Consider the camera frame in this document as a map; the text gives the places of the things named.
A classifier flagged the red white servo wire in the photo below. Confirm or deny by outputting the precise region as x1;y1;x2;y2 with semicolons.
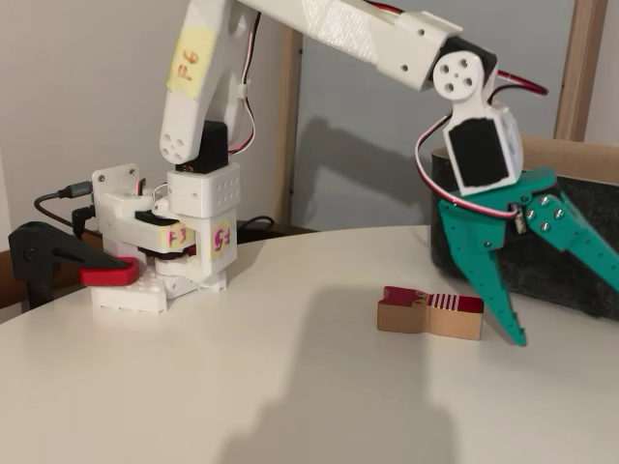
414;113;521;221
495;70;550;98
226;9;262;157

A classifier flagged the black red table clamp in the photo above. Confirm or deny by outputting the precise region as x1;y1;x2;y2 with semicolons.
7;220;141;310

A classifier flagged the wooden shelf post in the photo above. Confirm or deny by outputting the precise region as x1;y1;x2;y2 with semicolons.
552;0;609;142
276;28;305;228

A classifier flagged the black power cord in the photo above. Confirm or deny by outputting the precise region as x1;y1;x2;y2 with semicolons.
236;216;277;243

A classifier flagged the black power plug cable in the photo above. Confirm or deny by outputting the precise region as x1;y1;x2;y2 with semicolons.
71;205;96;238

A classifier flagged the grey felt box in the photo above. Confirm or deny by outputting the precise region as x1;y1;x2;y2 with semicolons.
428;134;619;321

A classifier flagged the red wooden cat block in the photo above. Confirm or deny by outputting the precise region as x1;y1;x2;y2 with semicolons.
376;284;485;342

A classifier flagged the grey USB cable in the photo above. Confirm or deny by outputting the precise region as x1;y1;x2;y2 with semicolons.
33;181;98;228

